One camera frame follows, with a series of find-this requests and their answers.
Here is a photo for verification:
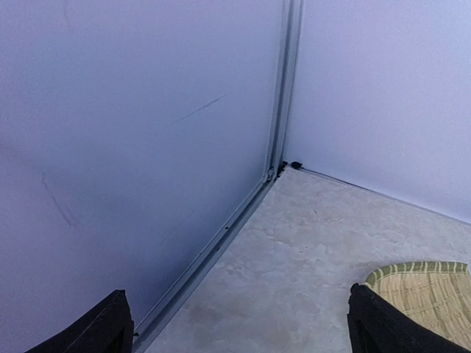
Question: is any woven bamboo tray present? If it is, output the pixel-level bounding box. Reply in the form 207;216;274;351
364;261;470;349

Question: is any left aluminium corner post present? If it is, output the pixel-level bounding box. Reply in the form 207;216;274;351
265;1;304;182

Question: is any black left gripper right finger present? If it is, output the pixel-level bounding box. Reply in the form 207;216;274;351
347;283;469;353

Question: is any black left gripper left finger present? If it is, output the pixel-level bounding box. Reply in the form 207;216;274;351
26;290;134;353

